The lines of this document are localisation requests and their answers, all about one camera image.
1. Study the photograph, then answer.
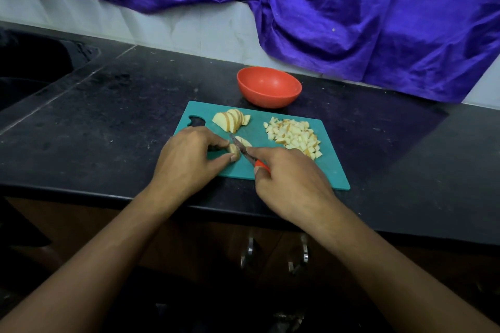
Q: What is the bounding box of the person's left forearm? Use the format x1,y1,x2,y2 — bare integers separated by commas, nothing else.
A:
0,184,177,333

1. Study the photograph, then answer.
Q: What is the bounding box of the red-handled kitchen knife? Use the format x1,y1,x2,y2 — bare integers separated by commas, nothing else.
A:
234,136,270,172

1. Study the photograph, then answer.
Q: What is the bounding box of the teal plastic cutting board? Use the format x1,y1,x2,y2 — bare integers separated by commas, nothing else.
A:
173,101,352,191

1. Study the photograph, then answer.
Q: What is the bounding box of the metal cabinet handle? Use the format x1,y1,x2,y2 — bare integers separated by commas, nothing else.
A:
287,234,309,275
241,235,257,269

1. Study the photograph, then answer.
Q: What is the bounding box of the pile of diced apple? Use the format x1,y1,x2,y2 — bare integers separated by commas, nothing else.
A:
263,116,323,160

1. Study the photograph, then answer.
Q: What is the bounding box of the purple cloth curtain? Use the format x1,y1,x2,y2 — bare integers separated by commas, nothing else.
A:
51,0,500,104

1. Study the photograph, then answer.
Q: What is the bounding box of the person's left hand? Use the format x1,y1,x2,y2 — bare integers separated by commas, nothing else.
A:
148,126,242,203

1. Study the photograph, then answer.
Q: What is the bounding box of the person's right hand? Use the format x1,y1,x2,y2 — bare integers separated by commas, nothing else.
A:
241,147,339,224

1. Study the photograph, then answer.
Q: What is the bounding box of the orange bowl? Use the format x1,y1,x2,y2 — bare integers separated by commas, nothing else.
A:
236,66,303,109

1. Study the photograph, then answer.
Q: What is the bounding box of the person's right forearm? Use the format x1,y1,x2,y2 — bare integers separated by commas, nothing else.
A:
311,198,500,333

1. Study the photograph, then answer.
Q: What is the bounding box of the dark kitchen sink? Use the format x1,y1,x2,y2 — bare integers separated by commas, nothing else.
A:
0,31,101,111

